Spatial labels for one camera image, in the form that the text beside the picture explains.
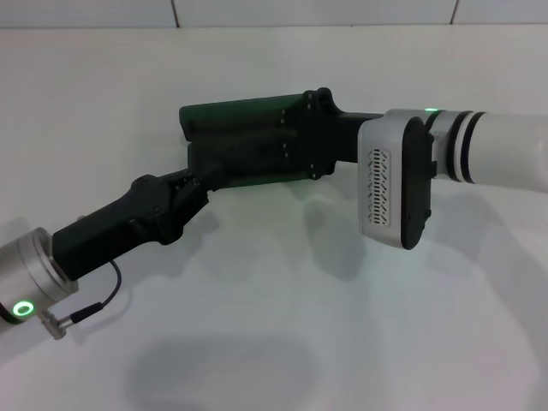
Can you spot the green glasses case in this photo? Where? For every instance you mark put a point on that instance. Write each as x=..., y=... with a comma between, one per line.
x=222, y=115

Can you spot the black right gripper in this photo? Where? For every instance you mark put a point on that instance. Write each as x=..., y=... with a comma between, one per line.
x=329, y=137

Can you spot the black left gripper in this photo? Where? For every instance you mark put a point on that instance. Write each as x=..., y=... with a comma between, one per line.
x=124, y=222

